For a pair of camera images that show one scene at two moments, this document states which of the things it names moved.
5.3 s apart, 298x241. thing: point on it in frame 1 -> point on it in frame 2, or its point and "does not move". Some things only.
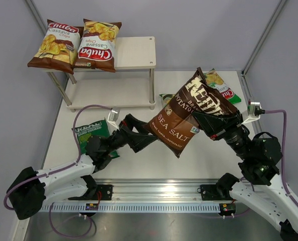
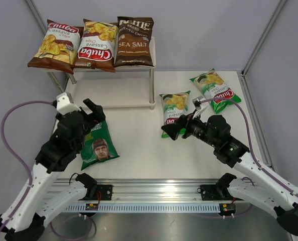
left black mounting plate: x=106 y=194 does not move
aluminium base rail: x=129 y=190 does not move
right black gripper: x=211 y=124 -> x=187 y=122
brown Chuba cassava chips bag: x=59 y=47 does not move
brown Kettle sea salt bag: x=175 y=128 -> x=133 y=46
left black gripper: x=135 y=141 -> x=97 y=113
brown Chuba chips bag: x=97 y=49 does not move
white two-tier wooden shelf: x=132 y=85 does not move
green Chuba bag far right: x=214 y=80 does not move
